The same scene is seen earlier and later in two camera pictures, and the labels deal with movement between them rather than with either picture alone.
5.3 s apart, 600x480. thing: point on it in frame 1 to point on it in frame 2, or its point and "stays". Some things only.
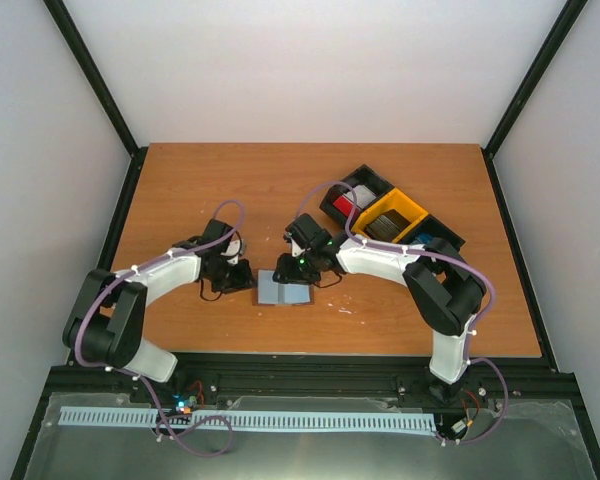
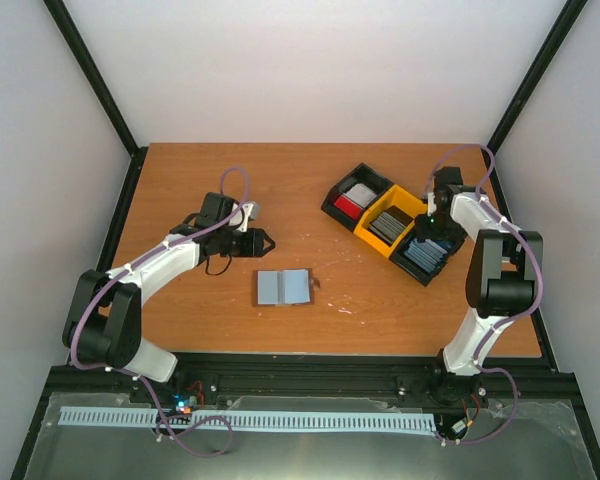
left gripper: (243, 282) to (255, 245)
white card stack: (364, 196) stays
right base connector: (459, 428) stays
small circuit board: (183, 404) stays
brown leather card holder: (268, 293) stays
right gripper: (287, 273) to (422, 232)
